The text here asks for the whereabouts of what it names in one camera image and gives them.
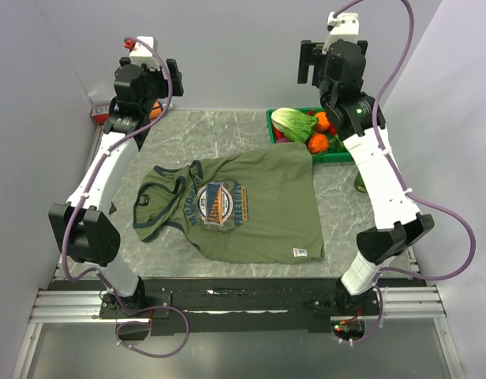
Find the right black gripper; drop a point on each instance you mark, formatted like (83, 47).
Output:
(311, 54)

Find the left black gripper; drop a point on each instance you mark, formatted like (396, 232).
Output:
(157, 75)

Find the olive green t-shirt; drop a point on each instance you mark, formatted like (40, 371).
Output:
(256, 207)

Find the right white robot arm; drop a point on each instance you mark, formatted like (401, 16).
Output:
(361, 127)

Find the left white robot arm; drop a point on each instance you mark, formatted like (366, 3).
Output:
(81, 225)

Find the orange cylindrical bottle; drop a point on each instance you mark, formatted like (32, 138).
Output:
(156, 111)

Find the toy orange fruit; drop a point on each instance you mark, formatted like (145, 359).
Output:
(323, 124)

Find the toy napa cabbage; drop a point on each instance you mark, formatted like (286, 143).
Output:
(293, 124)

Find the red white carton box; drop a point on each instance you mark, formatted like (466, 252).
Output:
(100, 108)

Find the toy red chili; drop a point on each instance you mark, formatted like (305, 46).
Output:
(277, 134)

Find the toy orange pumpkin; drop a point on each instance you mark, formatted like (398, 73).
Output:
(318, 143)

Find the green plastic crate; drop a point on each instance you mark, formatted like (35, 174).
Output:
(335, 154)

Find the black folding stand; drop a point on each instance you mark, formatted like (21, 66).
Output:
(112, 208)

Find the small dark glass jar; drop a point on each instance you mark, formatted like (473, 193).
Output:
(359, 184)

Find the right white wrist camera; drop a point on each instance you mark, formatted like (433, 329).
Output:
(343, 27)

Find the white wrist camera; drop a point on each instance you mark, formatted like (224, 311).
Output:
(138, 53)
(343, 27)

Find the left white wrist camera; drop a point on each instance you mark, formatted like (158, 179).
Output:
(138, 53)

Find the aluminium rail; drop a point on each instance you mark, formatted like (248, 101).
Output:
(81, 307)

